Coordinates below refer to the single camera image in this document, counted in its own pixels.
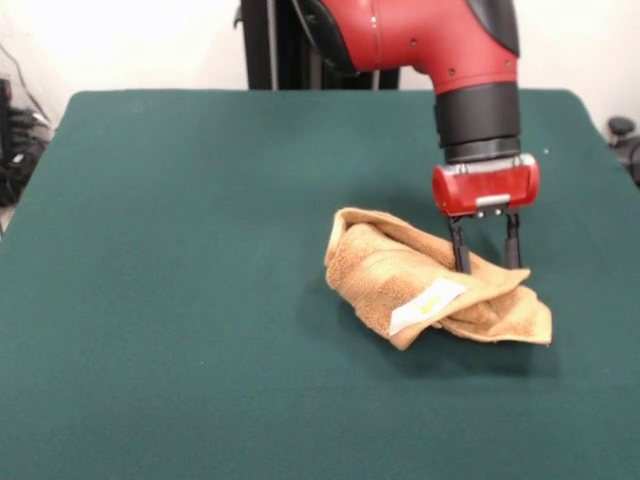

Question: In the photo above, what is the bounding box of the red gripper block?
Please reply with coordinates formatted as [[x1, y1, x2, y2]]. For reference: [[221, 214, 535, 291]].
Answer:
[[431, 153, 542, 275]]

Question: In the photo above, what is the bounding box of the tan terry towel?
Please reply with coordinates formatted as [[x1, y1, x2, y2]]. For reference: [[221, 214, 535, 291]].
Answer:
[[323, 207, 554, 351]]

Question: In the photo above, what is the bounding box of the dark green table cloth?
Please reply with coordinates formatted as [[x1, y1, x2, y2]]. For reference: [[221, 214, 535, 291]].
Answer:
[[0, 88, 640, 480]]

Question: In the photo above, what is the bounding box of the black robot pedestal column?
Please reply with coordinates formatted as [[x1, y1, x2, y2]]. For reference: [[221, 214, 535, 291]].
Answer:
[[234, 0, 416, 92]]

